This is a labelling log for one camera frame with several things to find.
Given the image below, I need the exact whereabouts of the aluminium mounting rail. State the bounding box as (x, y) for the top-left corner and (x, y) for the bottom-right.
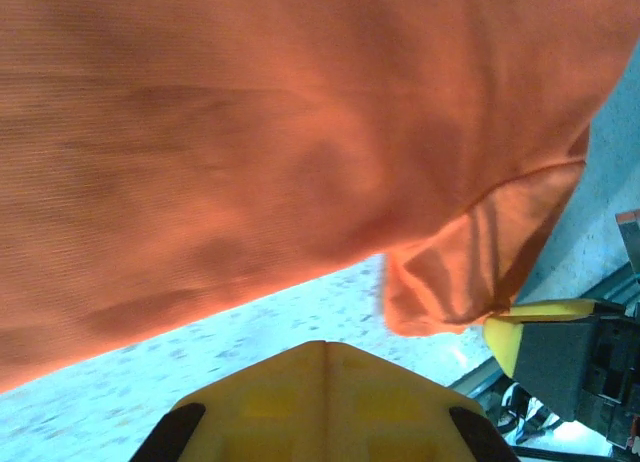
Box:
(447, 266), (640, 462)

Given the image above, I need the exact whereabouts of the orange t-shirt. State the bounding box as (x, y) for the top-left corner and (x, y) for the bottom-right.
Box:
(0, 0), (640, 396)

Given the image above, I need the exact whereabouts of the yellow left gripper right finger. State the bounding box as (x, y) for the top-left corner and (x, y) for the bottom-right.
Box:
(327, 340), (521, 462)

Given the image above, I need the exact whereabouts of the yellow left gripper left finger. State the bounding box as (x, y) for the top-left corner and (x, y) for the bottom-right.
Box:
(130, 340), (330, 462)

